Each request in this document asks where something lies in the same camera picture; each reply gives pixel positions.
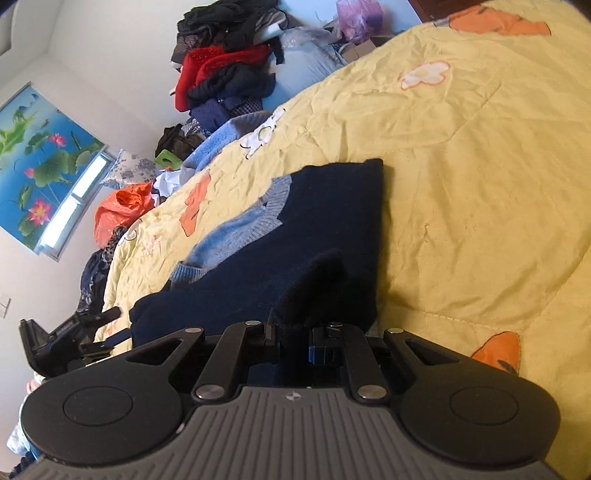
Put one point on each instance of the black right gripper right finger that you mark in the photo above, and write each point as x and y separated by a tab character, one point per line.
341	351

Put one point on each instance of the red garment on pile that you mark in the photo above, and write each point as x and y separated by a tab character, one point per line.
200	64

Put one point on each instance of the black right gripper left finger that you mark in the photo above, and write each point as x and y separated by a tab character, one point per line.
240	347

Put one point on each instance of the black clothes on pile top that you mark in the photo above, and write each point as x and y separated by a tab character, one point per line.
233	25

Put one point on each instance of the white crumpled garment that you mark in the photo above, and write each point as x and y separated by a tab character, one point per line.
166	183

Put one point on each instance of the lotus flower window blind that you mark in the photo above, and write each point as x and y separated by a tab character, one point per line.
50	169

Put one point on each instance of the grey garment beside pile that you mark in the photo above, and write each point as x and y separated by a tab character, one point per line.
308	58

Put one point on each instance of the white wall switch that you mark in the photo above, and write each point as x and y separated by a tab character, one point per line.
5	301

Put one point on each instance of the orange plastic bag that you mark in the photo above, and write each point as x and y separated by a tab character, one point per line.
121	208

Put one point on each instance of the pink plastic bag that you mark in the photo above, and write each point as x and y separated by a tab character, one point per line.
360	19

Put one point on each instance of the yellow carrot print quilt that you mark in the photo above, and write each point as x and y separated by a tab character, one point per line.
485	139

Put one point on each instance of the light blue folded towel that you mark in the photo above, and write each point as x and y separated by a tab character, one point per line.
231	131

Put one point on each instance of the grey navy knit sweater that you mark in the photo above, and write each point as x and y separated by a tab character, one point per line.
306	253

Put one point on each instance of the blue floral pillow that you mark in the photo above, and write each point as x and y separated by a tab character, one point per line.
129	169

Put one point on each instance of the dark patterned clothes heap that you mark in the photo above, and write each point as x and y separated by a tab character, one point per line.
94	276

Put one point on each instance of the navy garment in pile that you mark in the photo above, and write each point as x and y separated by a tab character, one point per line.
234	90

